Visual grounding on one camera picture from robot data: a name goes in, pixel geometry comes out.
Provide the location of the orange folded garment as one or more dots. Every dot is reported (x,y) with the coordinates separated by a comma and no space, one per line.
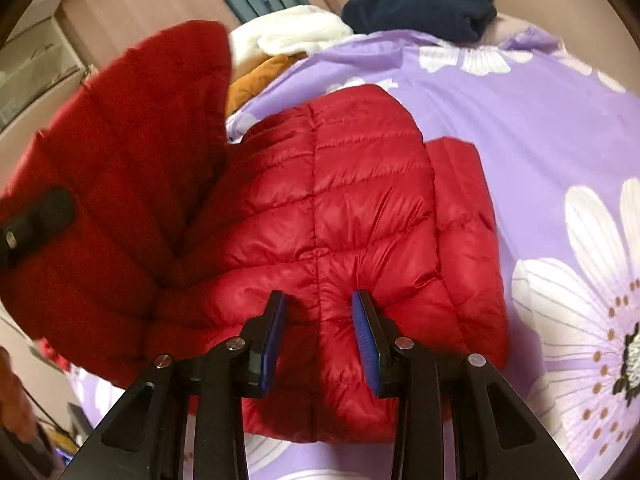
(255,82)

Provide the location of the shiny red garment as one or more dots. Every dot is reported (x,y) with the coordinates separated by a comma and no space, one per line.
(52,355)

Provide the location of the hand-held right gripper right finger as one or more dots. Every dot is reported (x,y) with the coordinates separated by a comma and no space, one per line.
(365,340)

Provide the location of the purple floral blanket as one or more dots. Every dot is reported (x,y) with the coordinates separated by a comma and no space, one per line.
(525,160)

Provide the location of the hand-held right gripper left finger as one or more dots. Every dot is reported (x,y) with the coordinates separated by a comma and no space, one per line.
(272,340)

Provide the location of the pink curtain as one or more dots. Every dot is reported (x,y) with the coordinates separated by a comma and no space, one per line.
(125,5)

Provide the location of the white fleece garment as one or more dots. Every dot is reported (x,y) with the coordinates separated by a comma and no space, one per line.
(295,30)

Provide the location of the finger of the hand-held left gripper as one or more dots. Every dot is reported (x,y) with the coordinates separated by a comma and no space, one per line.
(40,222)

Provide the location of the grey bed sheet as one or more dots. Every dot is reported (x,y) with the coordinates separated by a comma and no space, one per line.
(505,27)

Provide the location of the red puffer jacket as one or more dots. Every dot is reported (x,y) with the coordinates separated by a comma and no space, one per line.
(350,200)

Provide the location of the cream wall shelf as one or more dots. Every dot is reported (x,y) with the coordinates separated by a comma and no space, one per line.
(40,60)

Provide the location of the navy folded garment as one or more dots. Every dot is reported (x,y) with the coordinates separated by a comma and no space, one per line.
(425,7)

